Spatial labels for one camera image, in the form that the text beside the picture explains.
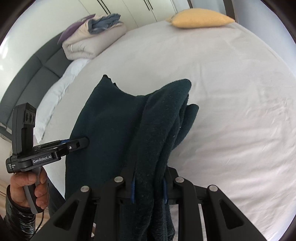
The dark green knit sweater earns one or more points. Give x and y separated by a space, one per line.
122 130

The yellow pillow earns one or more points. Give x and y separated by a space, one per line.
199 18

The blue grey folded cloth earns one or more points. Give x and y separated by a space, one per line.
97 26

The white bed sheet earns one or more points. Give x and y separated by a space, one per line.
243 138

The white pillow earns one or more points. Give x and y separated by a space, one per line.
54 95

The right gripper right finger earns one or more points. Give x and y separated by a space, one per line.
206 213

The black jacket forearm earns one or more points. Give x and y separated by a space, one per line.
19 223

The dark grey upholstered headboard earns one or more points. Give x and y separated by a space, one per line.
35 78

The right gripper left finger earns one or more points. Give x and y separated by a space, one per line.
91 214

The cream wardrobe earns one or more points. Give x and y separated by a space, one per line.
134 13

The person's left hand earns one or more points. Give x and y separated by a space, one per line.
23 180

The purple cushion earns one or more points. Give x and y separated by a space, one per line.
72 28

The folded beige duvet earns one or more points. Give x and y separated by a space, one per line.
82 44

